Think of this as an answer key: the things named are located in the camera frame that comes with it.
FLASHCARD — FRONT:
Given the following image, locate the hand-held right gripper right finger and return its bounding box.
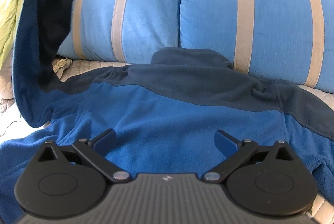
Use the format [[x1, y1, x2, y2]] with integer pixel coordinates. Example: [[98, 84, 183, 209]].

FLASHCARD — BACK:
[[214, 129, 295, 184]]

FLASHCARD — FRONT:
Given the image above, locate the blue fleece jacket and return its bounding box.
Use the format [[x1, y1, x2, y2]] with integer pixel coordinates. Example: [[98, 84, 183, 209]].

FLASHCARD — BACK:
[[0, 0, 334, 216]]

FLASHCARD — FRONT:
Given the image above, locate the green cloth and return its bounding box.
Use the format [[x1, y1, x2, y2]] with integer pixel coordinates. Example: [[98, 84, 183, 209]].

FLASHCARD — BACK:
[[0, 0, 96, 68]]

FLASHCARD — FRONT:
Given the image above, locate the blue pillow with beige stripes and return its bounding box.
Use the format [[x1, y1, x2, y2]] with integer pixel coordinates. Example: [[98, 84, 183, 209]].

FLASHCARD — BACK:
[[179, 0, 334, 95], [56, 0, 182, 64]]

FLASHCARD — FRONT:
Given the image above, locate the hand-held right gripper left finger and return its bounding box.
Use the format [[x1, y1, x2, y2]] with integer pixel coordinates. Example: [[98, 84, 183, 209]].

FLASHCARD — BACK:
[[38, 128, 132, 184]]

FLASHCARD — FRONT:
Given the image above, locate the white quilted bedspread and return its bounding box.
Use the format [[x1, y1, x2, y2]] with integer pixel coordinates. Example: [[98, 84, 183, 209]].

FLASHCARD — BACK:
[[51, 58, 334, 224]]

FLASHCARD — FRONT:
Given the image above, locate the beige crumpled blanket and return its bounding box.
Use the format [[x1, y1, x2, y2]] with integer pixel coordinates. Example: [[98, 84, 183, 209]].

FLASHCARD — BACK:
[[0, 57, 73, 112]]

